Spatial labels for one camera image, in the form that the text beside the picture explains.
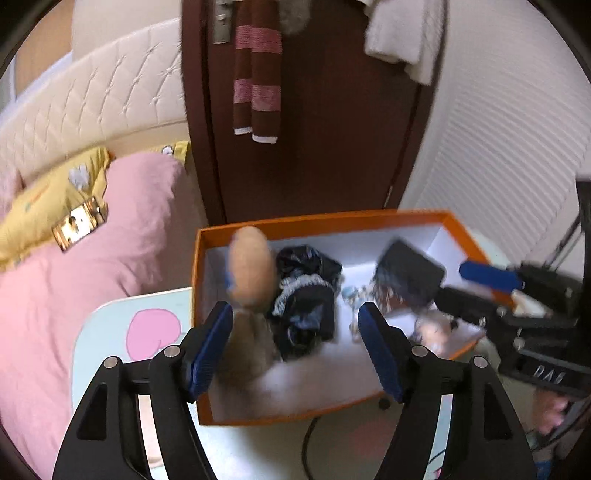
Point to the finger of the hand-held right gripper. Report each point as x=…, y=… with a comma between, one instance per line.
x=466, y=302
x=489, y=274

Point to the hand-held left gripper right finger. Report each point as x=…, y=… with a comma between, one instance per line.
x=383, y=355

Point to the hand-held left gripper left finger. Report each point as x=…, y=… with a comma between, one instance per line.
x=210, y=350

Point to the small cartoon figurine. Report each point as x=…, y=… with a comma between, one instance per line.
x=431, y=330

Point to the black rectangular case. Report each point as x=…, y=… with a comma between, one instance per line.
x=408, y=272

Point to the tan furry plush toy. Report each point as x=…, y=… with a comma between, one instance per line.
x=251, y=272

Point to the black glossy lace garment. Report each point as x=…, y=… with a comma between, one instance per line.
x=300, y=304

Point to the orange cardboard box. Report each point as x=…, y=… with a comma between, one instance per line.
x=360, y=244

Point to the person's right hand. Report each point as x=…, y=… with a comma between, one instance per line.
x=551, y=410

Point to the black thin stand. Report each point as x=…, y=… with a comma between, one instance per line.
x=582, y=207

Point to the white louvered wardrobe door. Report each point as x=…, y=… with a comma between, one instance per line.
x=498, y=138

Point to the pink duvet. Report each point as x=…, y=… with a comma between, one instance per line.
x=69, y=314

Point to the smartphone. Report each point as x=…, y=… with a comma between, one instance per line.
x=81, y=224

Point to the yellow printed pillow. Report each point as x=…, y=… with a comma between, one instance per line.
x=51, y=198
x=178, y=152

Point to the dark brown door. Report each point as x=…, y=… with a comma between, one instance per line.
x=332, y=138

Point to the white knit sweater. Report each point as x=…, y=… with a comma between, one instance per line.
x=406, y=41

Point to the pink floral pillow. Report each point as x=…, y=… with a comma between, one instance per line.
x=9, y=191

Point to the cream tufted headboard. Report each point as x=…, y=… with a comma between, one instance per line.
x=101, y=101

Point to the brown pink striped scarf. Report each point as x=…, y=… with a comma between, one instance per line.
x=258, y=83

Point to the hanging grey fur piece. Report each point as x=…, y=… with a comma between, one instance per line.
x=293, y=16

